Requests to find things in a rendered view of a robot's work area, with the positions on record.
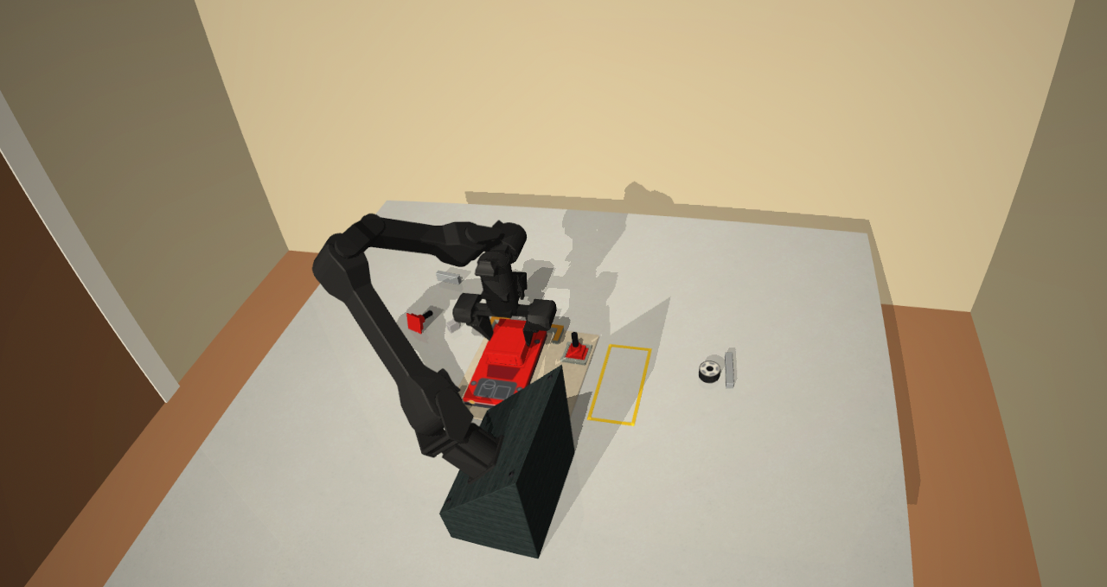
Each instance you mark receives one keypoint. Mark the grey rectangular bar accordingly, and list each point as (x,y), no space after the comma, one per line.
(729,370)

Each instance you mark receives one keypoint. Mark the black rubber tyre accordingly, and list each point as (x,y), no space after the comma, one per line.
(709,371)

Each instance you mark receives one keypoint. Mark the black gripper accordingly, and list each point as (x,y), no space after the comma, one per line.
(503,303)

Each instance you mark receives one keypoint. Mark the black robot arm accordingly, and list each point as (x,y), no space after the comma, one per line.
(430,400)

